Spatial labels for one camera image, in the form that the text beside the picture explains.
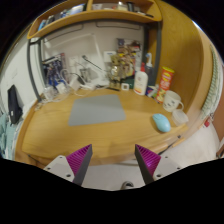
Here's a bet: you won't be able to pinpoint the small blue packet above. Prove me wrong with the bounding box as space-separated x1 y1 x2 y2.
146 84 159 98

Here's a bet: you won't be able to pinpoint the tangled white cables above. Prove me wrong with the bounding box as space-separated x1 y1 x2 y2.
34 68 84 109

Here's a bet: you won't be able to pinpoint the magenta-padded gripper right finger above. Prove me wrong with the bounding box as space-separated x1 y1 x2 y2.
134 144 183 185

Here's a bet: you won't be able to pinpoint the black bag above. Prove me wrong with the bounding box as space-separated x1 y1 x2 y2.
7 84 24 125

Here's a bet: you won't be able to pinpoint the white power strip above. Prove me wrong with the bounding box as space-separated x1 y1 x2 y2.
78 83 98 91

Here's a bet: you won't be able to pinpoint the red chip can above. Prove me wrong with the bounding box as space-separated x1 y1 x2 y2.
155 66 176 104

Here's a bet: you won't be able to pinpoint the blue robot model box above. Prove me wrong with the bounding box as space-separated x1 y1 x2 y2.
42 53 68 88

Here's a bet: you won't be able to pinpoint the teal cloth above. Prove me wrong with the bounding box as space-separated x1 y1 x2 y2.
0 113 17 159

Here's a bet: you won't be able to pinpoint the white wall box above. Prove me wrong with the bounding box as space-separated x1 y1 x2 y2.
102 50 117 63

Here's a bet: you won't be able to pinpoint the green striped cloth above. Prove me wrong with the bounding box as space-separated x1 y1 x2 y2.
201 44 224 118

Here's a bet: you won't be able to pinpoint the clear glass cup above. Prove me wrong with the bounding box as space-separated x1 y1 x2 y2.
43 87 56 102

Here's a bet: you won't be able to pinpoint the dark blue spray bottle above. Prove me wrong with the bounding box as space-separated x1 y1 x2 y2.
144 52 157 87

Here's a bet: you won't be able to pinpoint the white red-capped lotion bottle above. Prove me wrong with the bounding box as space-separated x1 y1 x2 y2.
133 62 149 96

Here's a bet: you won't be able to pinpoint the white desk lamp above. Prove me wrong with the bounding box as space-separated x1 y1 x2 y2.
43 32 108 88

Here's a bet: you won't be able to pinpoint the wooden shelf unit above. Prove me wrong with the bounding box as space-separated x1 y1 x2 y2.
26 0 164 40

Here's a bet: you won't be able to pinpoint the light blue computer mouse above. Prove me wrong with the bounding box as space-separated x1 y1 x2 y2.
152 113 172 133

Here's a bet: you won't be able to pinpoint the white wall socket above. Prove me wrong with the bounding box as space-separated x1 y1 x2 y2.
68 55 80 68

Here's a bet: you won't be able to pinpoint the brown tree figure toy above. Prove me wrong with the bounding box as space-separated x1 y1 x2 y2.
108 53 126 91

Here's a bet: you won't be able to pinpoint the translucent lidded plastic container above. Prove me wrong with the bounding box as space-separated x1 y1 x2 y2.
171 108 190 127

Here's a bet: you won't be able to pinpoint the white charger block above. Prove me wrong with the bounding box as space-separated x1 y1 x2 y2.
68 78 81 92
55 82 68 94

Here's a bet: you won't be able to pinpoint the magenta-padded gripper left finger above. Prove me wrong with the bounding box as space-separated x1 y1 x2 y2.
43 143 93 187

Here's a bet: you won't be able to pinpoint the colourful picture box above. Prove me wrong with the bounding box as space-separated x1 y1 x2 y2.
116 37 143 81

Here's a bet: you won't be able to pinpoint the white printed mug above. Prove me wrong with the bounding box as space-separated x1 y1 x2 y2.
162 90 185 113

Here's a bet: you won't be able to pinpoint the grey mouse pad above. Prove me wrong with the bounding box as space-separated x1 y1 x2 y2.
67 94 127 127

